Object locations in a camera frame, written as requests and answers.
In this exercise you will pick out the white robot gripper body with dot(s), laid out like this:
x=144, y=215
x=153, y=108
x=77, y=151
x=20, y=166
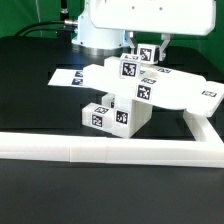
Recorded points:
x=187, y=17

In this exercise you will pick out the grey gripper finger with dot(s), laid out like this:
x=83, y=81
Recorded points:
x=166, y=38
x=131, y=41

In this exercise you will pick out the white tagged cube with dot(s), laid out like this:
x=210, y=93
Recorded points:
x=129, y=65
x=149, y=53

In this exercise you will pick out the white chair back frame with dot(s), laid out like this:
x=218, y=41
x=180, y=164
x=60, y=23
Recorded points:
x=158, y=86

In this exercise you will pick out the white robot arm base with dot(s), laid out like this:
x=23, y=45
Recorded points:
x=98, y=41

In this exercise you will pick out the white marker sheet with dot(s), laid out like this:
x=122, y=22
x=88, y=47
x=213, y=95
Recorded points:
x=67, y=78

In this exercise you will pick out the black antenna post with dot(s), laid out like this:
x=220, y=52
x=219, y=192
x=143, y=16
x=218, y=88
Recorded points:
x=63, y=34

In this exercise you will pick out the white U-shaped fixture frame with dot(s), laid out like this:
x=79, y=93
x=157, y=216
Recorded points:
x=205, y=150

